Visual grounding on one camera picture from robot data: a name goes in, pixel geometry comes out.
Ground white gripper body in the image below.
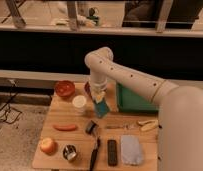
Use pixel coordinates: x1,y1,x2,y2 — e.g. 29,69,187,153
89,80,107,100

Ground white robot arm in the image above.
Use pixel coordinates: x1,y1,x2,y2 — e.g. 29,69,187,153
85,47,203,171

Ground white plastic cup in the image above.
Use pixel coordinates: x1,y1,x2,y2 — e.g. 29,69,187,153
72,95,87,113

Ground small metal cup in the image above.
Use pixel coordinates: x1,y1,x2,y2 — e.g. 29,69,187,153
63,145,77,162

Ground purple bowl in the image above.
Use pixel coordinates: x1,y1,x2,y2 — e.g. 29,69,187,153
84,82,92,98

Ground red bowl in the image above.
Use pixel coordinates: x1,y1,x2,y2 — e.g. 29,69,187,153
54,80,75,98

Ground green bin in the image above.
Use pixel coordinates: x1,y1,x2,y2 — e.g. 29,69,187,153
116,83,158,113

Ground small black metal can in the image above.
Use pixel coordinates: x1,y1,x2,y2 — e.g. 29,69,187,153
85,121,98,136

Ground metal spoon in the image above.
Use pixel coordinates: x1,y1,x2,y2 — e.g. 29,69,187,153
105,124,137,130

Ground orange carrot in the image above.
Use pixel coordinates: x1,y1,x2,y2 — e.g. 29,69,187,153
53,124,78,131

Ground wooden table board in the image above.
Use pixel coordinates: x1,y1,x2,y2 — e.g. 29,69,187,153
32,84,157,171

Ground peeled banana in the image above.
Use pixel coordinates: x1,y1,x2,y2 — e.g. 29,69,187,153
138,119,158,132

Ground black remote control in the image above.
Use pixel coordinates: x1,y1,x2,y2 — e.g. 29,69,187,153
107,140,118,166

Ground grey blue cloth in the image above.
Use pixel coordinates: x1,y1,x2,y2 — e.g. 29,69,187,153
120,135,144,165

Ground red apple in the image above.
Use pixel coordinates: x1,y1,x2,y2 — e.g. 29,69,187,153
40,138,56,154

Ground black handled knife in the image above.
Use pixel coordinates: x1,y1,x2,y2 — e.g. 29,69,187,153
89,137,101,171

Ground black cables on floor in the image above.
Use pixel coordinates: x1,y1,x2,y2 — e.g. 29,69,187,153
0,79,23,134

